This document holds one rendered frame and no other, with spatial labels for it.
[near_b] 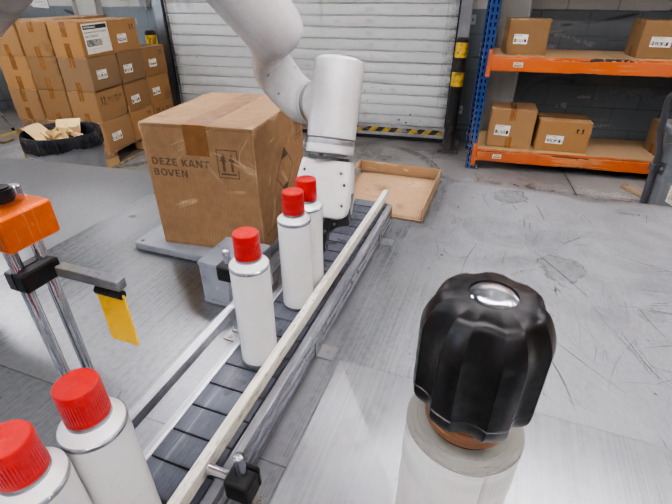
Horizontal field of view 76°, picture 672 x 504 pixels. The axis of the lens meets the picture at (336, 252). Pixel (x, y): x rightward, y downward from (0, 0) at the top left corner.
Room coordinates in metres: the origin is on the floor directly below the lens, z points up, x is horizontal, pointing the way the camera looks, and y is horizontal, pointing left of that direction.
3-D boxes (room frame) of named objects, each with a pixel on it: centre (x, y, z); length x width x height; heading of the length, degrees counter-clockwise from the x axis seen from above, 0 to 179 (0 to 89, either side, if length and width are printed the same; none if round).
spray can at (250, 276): (0.46, 0.11, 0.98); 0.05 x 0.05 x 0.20
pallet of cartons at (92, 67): (4.26, 2.23, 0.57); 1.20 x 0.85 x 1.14; 168
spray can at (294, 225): (0.59, 0.06, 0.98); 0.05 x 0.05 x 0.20
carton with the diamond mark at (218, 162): (0.97, 0.23, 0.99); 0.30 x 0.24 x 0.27; 167
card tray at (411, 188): (1.17, -0.15, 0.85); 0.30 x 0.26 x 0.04; 160
